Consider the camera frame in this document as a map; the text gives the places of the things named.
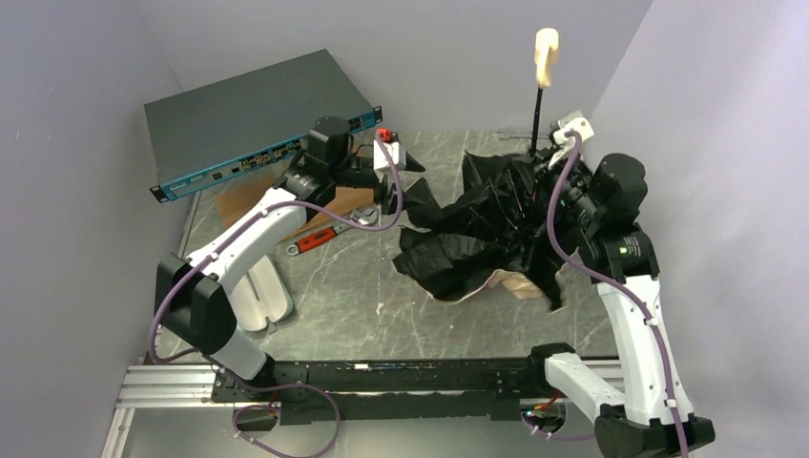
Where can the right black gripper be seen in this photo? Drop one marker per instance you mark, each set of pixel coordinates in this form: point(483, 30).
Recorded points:
point(548, 178)

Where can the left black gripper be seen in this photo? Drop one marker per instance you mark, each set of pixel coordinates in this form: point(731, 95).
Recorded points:
point(390, 186)

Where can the mint green umbrella sleeve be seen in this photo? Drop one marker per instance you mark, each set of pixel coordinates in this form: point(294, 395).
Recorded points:
point(260, 297)

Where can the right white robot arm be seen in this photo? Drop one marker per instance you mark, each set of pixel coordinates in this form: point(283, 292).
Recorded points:
point(651, 415)

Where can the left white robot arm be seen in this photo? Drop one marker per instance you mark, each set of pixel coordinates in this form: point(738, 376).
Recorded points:
point(194, 294)

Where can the wooden board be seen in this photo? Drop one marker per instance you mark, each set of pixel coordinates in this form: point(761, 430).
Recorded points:
point(235, 203)

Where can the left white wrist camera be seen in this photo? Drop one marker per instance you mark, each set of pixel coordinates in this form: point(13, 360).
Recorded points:
point(387, 149)

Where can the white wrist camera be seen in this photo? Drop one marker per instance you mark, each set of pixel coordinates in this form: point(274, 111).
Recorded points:
point(387, 149)
point(572, 129)

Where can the red handled adjustable wrench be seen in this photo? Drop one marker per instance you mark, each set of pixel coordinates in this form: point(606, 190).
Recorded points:
point(358, 217)

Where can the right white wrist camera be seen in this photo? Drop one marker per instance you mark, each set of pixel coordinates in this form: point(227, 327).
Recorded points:
point(572, 129)

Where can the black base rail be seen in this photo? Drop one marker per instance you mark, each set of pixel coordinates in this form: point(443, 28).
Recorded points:
point(317, 391)

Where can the grey blue network switch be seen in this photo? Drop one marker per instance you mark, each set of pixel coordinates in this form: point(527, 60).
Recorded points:
point(229, 128)

